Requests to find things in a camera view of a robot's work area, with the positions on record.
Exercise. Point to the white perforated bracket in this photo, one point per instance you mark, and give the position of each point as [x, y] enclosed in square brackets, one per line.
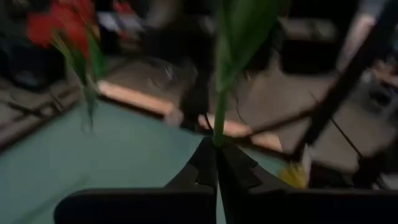
[174, 118]

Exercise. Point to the black aluminium table frame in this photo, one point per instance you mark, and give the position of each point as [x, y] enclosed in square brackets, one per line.
[37, 124]

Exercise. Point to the green stem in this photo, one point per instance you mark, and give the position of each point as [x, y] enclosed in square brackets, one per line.
[220, 118]

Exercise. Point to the black frame strut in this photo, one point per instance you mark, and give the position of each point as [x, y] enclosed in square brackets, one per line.
[342, 87]

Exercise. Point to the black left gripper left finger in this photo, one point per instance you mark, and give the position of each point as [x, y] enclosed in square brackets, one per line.
[192, 186]

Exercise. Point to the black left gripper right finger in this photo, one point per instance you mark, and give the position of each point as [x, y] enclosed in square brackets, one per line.
[242, 186]

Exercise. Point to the clear glass vase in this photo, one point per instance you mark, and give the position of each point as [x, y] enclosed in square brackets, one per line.
[90, 102]

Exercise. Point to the amber yellow glass vase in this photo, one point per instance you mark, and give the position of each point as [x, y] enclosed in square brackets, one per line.
[293, 177]

